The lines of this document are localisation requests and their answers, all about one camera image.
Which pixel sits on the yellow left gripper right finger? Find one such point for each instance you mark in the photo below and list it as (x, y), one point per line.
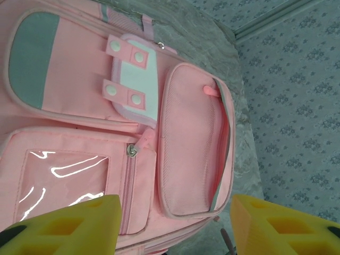
(279, 233)

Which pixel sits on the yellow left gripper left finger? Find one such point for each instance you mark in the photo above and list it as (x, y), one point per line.
(66, 233)

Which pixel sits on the pink student backpack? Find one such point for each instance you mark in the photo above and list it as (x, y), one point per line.
(106, 132)

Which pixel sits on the aluminium frame post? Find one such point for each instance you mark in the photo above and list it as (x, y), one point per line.
(265, 21)

